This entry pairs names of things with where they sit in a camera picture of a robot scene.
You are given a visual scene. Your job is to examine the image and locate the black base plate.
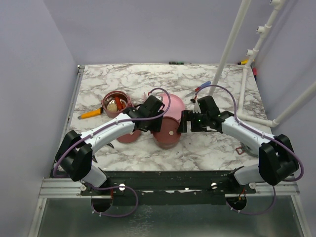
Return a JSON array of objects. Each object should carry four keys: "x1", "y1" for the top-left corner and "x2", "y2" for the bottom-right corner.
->
[{"x1": 79, "y1": 171, "x2": 254, "y2": 207}]

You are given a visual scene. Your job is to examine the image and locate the dark pink round lid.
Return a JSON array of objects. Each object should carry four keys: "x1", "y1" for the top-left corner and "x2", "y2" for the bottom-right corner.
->
[{"x1": 117, "y1": 130, "x2": 141, "y2": 144}]

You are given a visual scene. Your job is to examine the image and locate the green black screwdriver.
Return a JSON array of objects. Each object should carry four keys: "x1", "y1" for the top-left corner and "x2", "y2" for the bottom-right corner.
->
[{"x1": 169, "y1": 61, "x2": 184, "y2": 65}]

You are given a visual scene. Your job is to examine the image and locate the red sausage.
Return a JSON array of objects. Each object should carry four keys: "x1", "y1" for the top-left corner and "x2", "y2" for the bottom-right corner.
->
[{"x1": 115, "y1": 97, "x2": 123, "y2": 111}]

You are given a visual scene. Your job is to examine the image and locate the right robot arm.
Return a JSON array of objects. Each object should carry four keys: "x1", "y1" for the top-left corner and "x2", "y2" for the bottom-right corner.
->
[{"x1": 177, "y1": 110, "x2": 301, "y2": 193}]

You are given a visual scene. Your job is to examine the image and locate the yellow utility knife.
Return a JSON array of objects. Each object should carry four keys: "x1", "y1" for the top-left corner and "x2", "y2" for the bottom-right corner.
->
[{"x1": 78, "y1": 108, "x2": 103, "y2": 119}]

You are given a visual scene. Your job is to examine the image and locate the pink steel lunch pot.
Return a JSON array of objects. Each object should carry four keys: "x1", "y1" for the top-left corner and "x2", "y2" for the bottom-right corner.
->
[{"x1": 101, "y1": 90, "x2": 132, "y2": 118}]

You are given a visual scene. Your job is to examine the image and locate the black pliers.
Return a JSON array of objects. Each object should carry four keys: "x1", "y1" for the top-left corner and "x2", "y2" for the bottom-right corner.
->
[{"x1": 92, "y1": 143, "x2": 115, "y2": 163}]

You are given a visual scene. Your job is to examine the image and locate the red blue screwdriver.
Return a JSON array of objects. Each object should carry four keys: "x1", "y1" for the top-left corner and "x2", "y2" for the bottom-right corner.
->
[{"x1": 185, "y1": 81, "x2": 211, "y2": 97}]

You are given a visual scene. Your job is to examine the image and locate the purple cable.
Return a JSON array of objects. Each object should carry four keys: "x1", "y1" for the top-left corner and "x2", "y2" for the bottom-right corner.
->
[
  {"x1": 194, "y1": 84, "x2": 304, "y2": 215},
  {"x1": 52, "y1": 87, "x2": 172, "y2": 218}
]

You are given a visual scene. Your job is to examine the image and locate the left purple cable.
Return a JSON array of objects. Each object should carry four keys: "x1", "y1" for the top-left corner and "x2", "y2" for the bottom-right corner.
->
[{"x1": 52, "y1": 87, "x2": 172, "y2": 218}]

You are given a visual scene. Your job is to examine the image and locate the pink food plate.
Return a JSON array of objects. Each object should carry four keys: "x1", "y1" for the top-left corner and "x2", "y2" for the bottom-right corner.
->
[{"x1": 157, "y1": 93, "x2": 185, "y2": 121}]

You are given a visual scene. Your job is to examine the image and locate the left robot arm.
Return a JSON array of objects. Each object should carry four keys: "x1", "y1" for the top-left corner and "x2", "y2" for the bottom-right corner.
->
[{"x1": 53, "y1": 95, "x2": 168, "y2": 195}]

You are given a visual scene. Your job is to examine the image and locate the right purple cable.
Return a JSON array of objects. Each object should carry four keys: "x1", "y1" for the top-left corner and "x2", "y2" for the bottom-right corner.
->
[{"x1": 194, "y1": 84, "x2": 304, "y2": 215}]

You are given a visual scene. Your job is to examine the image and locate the white steamed bun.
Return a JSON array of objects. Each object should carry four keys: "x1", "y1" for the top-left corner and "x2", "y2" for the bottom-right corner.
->
[{"x1": 106, "y1": 103, "x2": 118, "y2": 112}]

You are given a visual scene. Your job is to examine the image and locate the dark red steel lunch pot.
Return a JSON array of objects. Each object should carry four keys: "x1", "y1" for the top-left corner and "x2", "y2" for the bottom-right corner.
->
[{"x1": 153, "y1": 133, "x2": 181, "y2": 150}]

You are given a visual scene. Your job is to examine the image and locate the transparent grey pot lid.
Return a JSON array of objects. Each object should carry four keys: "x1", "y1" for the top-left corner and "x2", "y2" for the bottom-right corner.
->
[{"x1": 235, "y1": 143, "x2": 258, "y2": 157}]

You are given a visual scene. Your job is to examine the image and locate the white pipe frame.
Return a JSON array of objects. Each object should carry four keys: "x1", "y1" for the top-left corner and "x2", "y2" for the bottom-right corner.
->
[{"x1": 213, "y1": 0, "x2": 316, "y2": 128}]

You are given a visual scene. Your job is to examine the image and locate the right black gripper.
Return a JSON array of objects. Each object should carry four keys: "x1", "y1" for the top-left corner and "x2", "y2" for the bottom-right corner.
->
[{"x1": 177, "y1": 110, "x2": 209, "y2": 132}]

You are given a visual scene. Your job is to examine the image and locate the aluminium table edge rail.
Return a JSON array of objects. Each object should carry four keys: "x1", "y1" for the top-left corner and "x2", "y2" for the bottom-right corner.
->
[{"x1": 57, "y1": 65, "x2": 85, "y2": 150}]

